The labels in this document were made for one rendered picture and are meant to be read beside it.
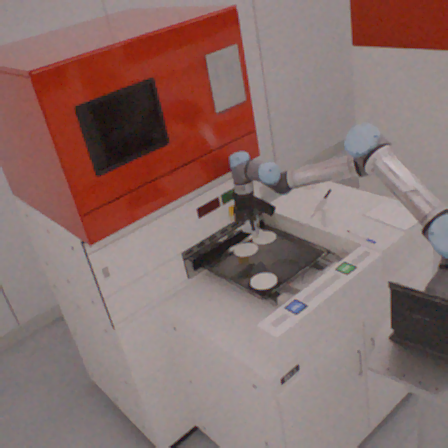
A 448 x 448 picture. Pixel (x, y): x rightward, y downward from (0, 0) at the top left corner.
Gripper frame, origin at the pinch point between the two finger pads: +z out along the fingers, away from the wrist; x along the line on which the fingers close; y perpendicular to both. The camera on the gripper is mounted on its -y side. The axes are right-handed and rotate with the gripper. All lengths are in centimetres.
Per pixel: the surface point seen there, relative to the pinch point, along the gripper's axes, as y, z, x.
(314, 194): -19.0, 0.8, -33.9
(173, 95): 19, -62, 8
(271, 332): -16, 1, 55
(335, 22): -9, -20, -306
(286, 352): -19, 10, 55
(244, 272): 3.0, 7.3, 15.9
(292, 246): -13.1, 7.3, -2.1
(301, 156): 25, 81, -256
